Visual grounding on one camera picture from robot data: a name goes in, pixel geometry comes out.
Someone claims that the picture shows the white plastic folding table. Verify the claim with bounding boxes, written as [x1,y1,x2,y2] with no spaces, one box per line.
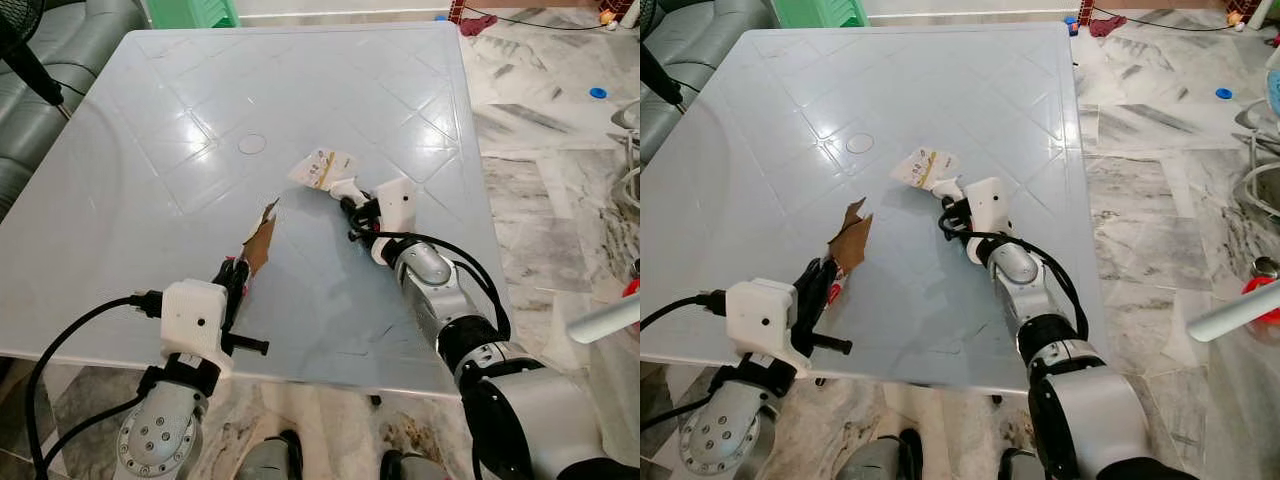
[0,22,513,406]
[640,22,1113,399]

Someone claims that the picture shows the white wrapper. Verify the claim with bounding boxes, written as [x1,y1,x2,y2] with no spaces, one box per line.
[889,147,965,203]
[287,147,367,207]

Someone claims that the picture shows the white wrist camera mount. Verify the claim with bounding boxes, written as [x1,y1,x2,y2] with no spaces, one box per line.
[725,277,803,378]
[159,279,234,378]
[964,177,1012,238]
[371,177,419,235]

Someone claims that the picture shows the grey right robot foot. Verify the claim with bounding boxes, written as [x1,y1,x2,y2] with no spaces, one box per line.
[379,449,473,480]
[998,449,1043,480]

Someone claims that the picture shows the grey-green leather sofa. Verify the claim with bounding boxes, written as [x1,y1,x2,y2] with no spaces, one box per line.
[640,0,773,169]
[0,0,147,219]

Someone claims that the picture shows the grey left robot foot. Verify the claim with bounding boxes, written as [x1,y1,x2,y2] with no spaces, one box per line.
[838,429,923,480]
[234,429,303,480]

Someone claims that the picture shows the brown cardboard piece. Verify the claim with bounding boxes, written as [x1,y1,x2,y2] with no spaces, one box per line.
[827,197,874,275]
[242,197,282,278]

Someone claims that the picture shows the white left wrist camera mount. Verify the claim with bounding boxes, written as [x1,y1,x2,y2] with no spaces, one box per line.
[159,279,234,378]
[725,277,803,378]

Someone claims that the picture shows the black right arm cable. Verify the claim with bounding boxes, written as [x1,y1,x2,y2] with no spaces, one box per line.
[348,228,514,352]
[938,228,1092,347]

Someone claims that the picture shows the green plastic stool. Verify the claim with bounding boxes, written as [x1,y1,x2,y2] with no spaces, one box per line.
[149,0,242,30]
[769,0,870,30]

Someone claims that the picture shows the small white table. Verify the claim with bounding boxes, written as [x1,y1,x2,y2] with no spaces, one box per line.
[1186,279,1280,344]
[564,294,641,347]

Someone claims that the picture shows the grey robot foot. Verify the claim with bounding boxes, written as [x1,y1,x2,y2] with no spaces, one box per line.
[379,449,473,480]
[998,449,1043,480]
[838,429,923,480]
[234,429,303,480]

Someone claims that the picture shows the black standing fan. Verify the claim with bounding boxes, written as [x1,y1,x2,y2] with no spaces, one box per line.
[640,0,693,113]
[0,0,73,123]

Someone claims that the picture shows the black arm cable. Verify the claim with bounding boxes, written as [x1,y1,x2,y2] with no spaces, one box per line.
[25,288,167,477]
[938,228,1092,347]
[640,288,731,434]
[348,228,514,352]

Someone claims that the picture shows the baby bouncer seat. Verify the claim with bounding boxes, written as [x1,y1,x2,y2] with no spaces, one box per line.
[1234,48,1280,218]
[609,98,641,213]

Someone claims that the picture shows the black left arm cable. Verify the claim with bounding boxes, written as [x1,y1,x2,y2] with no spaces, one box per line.
[25,288,167,477]
[640,288,731,434]

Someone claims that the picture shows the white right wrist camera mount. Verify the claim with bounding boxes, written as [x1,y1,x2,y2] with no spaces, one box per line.
[964,177,1012,238]
[371,177,419,235]

